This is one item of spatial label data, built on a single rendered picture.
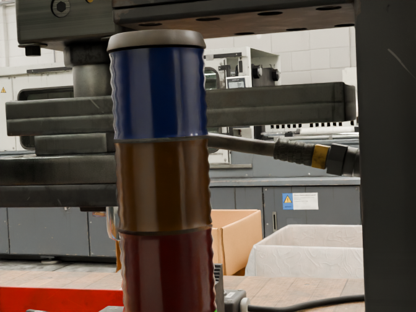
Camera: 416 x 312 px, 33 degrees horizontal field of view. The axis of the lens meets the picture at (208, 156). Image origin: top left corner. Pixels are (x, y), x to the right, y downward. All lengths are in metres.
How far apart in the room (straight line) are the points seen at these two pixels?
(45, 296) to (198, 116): 0.67
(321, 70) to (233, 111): 6.53
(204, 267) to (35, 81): 5.78
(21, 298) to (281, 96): 0.55
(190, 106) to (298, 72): 6.86
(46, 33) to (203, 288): 0.31
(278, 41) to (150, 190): 6.95
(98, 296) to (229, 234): 2.04
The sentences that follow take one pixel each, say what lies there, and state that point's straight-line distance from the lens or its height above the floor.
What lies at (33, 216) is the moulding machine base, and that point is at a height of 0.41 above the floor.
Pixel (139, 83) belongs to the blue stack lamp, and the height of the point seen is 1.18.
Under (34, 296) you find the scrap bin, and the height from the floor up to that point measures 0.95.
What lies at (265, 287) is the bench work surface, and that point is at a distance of 1.09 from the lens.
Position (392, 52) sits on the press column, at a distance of 0.45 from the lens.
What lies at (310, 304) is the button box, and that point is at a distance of 0.97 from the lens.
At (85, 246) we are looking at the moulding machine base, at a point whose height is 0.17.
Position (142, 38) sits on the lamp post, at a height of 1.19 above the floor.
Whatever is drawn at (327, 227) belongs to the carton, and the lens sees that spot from 3.31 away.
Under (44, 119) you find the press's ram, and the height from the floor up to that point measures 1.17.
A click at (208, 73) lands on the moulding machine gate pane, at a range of 5.28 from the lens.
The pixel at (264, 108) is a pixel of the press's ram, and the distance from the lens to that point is 0.48.
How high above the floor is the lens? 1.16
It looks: 3 degrees down
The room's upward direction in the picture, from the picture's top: 3 degrees counter-clockwise
